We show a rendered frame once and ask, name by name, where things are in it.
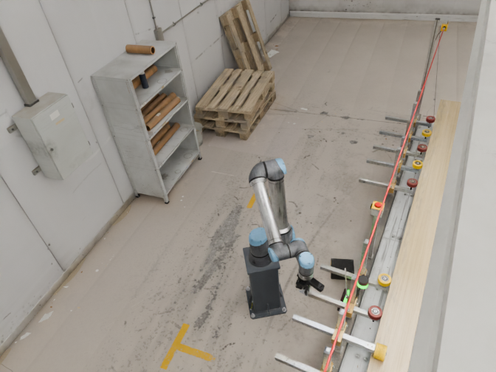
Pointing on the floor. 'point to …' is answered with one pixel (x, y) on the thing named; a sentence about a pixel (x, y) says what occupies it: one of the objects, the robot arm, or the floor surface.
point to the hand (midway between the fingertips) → (308, 294)
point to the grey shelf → (178, 141)
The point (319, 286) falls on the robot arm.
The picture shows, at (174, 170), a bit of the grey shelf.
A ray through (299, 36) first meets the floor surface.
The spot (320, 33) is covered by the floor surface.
